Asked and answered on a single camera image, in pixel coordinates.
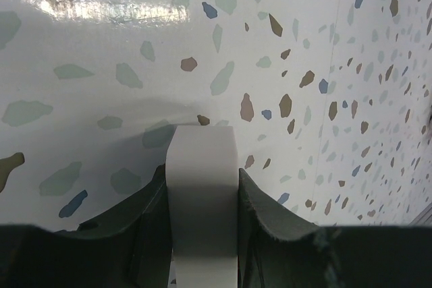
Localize white power strip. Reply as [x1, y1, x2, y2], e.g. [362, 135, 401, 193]
[165, 125, 239, 287]

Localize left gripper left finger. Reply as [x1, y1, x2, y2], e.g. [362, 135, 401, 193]
[1, 165, 172, 287]

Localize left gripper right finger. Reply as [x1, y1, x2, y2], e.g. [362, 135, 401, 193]
[238, 169, 431, 287]

